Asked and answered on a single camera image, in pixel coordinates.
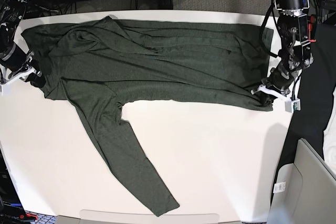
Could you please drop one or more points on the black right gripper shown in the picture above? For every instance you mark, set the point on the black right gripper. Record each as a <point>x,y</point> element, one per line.
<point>13,58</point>

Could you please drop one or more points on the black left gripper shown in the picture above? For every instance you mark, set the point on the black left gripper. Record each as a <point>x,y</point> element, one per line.
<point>280,80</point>

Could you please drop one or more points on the dark green long-sleeve shirt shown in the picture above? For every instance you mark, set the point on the dark green long-sleeve shirt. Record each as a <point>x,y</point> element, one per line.
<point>101,65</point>

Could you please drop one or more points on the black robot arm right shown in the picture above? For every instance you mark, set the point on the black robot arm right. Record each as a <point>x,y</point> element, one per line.
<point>12,12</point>

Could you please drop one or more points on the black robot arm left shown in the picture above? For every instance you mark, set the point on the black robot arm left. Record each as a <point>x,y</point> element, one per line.
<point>295,52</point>

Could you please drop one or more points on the orange black clamp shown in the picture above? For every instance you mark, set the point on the orange black clamp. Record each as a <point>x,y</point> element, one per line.
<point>312,27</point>

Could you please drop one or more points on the grey plastic bin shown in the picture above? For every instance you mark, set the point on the grey plastic bin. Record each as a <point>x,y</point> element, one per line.
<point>305,190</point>

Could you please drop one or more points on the red black tool bottom-left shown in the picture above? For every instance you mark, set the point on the red black tool bottom-left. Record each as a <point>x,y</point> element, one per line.
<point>27,217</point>

